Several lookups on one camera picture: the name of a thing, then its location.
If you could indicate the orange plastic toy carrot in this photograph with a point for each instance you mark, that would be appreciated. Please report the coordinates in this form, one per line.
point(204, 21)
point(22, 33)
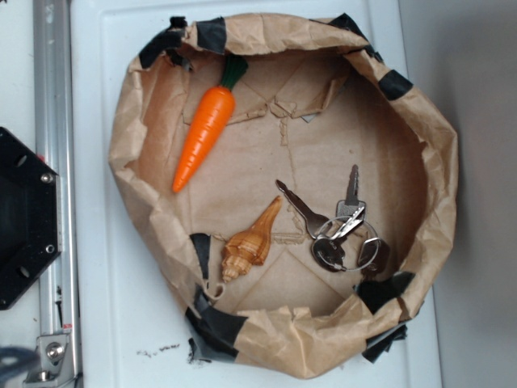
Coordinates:
point(213, 113)

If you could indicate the brown paper bag bin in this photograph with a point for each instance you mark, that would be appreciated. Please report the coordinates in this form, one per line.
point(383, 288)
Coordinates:
point(315, 100)

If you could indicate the brown spiral seashell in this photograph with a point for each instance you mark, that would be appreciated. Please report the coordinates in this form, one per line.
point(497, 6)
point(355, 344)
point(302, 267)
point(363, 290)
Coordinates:
point(249, 247)

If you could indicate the silver key pointing up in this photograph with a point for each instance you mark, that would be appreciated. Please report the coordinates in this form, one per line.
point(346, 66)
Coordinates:
point(351, 203)

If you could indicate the white plastic tray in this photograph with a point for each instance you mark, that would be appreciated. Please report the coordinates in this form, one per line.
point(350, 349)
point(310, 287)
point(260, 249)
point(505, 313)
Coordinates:
point(133, 332)

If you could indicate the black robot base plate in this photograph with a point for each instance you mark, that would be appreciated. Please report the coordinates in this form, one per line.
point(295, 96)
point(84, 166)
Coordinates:
point(29, 218)

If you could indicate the aluminium frame rail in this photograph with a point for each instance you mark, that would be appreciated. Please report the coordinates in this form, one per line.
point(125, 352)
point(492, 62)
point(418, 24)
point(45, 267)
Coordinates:
point(59, 300)

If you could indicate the metal corner bracket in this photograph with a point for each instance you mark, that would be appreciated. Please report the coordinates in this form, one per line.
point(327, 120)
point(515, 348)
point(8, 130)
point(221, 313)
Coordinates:
point(56, 365)

